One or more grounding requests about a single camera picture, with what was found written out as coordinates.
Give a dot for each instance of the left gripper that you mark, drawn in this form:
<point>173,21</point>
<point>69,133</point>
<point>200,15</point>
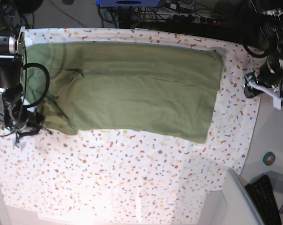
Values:
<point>270,75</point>

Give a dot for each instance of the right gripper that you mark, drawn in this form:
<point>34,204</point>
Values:
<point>27,119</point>

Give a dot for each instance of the green t-shirt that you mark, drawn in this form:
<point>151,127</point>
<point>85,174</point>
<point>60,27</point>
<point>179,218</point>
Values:
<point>155,88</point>

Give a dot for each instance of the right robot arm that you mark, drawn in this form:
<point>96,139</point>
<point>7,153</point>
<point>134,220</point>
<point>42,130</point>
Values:
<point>12,70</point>

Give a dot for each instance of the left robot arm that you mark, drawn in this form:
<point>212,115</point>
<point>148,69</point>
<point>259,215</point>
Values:
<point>269,15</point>

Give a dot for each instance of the green tape roll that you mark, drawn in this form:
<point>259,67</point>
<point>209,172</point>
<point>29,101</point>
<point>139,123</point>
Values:
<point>269,158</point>

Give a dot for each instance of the terrazzo patterned tablecloth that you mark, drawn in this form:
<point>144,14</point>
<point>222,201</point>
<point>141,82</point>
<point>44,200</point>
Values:
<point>124,175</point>

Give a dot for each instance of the black keyboard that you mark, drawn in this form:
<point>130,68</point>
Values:
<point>261,193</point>

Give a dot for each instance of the white monitor edge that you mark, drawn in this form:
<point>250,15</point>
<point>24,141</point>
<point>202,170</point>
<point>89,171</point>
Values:
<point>240,208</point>

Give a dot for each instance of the blue box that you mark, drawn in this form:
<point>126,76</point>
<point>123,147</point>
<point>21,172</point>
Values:
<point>128,3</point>

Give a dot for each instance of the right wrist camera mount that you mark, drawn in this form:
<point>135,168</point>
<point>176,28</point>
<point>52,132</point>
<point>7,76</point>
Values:
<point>29,131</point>

